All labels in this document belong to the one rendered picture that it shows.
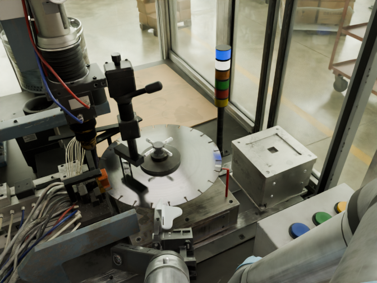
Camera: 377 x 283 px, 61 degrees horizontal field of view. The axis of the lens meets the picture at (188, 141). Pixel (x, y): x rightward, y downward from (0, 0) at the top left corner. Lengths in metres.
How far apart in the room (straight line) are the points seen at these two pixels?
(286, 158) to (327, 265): 0.62
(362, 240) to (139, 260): 0.48
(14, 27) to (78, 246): 0.46
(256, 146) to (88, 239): 0.55
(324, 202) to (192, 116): 0.71
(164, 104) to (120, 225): 0.86
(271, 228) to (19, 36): 0.69
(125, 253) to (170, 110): 0.87
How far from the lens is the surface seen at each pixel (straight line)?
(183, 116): 1.37
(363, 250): 0.21
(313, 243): 0.39
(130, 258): 0.65
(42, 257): 0.71
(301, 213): 0.83
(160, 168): 0.82
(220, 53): 0.94
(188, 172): 0.82
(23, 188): 1.00
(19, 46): 0.78
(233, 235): 0.94
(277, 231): 0.79
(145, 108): 1.45
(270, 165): 0.94
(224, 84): 0.99
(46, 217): 0.86
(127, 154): 0.80
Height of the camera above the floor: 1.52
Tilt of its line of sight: 39 degrees down
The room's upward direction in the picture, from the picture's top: 2 degrees counter-clockwise
